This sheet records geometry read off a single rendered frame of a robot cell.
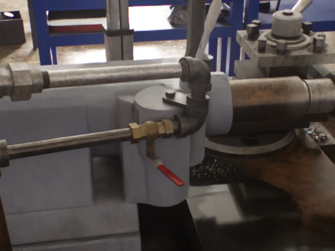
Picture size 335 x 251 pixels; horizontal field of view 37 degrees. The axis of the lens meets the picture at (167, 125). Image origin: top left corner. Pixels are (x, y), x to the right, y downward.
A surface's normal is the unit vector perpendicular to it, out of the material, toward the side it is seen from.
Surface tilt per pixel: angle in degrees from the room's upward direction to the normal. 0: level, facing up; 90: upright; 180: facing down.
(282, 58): 90
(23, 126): 82
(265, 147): 50
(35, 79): 63
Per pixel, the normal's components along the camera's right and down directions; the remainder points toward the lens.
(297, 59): 0.13, 0.47
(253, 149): 0.09, -0.20
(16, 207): 0.15, 0.07
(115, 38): 0.33, 0.45
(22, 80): 0.46, -0.15
